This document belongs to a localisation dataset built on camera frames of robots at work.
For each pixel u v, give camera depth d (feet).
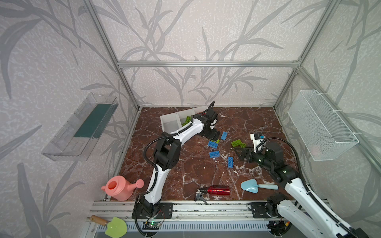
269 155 1.97
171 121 3.53
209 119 2.51
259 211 2.39
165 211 2.41
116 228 2.27
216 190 2.51
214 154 3.07
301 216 1.78
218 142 3.24
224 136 3.37
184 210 2.47
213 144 3.16
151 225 2.32
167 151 1.80
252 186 2.64
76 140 2.10
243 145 3.16
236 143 3.17
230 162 2.92
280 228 2.33
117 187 2.31
